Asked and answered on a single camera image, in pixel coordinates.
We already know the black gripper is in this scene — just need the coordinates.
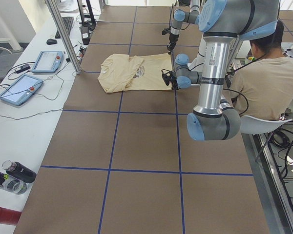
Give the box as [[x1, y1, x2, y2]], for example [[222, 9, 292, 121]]
[[162, 28, 180, 55], [161, 69, 178, 90]]

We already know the beige long-sleeve printed shirt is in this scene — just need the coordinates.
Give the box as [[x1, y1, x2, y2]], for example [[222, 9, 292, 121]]
[[98, 54, 172, 93]]

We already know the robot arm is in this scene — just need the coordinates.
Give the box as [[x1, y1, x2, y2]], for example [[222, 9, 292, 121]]
[[162, 0, 280, 141], [162, 0, 206, 55]]

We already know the white chair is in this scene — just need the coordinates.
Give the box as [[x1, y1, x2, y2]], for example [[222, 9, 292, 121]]
[[239, 114, 293, 161]]

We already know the seated person in beige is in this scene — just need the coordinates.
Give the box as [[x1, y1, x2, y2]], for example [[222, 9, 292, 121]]
[[230, 20, 293, 120]]

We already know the brown table mat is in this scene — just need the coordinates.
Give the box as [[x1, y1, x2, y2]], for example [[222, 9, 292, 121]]
[[15, 6, 282, 234]]

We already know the black keyboard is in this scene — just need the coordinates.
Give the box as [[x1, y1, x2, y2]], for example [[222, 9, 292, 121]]
[[62, 16, 74, 35]]

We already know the black computer mouse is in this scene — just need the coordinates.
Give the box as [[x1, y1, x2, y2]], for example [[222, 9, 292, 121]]
[[46, 39, 58, 45]]

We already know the far blue teach pendant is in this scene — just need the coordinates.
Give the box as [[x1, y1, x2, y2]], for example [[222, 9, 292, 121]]
[[31, 51, 63, 74]]

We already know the blue teach pendant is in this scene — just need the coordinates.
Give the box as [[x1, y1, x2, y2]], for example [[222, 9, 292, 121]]
[[31, 51, 63, 74], [0, 74, 43, 106]]

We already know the near blue teach pendant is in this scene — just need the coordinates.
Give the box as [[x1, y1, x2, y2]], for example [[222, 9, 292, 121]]
[[0, 74, 43, 106]]

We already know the black water bottle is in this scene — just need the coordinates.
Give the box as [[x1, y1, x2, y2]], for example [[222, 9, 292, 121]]
[[2, 160, 37, 183]]

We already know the clear dark water bottle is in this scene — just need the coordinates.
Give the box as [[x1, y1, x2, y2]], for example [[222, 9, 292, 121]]
[[0, 172, 27, 195]]

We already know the red bottle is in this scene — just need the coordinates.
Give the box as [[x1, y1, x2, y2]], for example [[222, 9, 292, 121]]
[[0, 207, 21, 226]]

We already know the aluminium frame post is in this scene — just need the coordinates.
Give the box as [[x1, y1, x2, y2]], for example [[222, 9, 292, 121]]
[[45, 0, 81, 75]]

